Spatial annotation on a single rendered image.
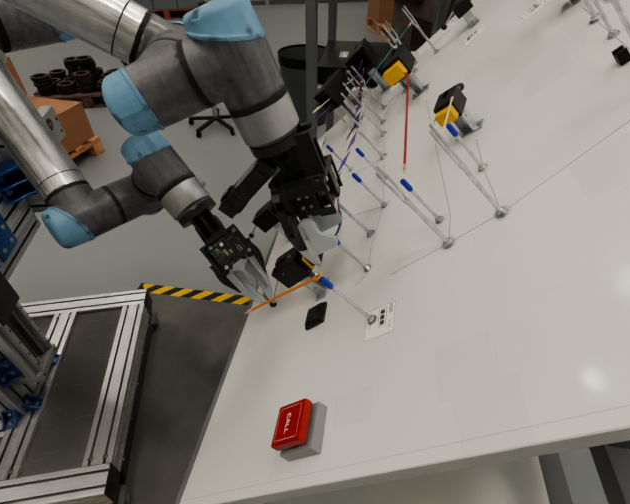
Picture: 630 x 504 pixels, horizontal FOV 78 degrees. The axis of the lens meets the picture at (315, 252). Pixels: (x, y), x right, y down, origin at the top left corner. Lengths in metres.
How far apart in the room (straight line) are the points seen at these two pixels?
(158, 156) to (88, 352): 1.26
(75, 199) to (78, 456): 1.04
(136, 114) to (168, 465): 1.42
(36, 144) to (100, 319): 1.24
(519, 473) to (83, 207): 0.88
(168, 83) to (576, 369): 0.46
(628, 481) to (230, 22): 0.73
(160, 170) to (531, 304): 0.56
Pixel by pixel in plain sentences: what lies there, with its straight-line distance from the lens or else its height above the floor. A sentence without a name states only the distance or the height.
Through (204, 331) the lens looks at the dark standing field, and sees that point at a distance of 2.01.
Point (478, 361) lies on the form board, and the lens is 0.40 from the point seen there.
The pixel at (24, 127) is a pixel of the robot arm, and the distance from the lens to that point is 0.82.
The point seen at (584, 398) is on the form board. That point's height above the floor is 1.29.
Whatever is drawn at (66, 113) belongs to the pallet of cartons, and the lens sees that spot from 3.57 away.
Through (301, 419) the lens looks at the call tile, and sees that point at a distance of 0.49.
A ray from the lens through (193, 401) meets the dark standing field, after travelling 1.82.
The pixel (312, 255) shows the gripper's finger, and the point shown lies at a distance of 0.58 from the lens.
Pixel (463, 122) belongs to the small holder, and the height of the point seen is 1.28.
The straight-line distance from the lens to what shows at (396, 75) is 0.96.
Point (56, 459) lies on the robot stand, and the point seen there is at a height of 0.21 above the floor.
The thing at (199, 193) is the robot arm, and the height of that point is 1.19.
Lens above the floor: 1.55
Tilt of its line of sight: 42 degrees down
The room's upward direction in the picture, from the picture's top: straight up
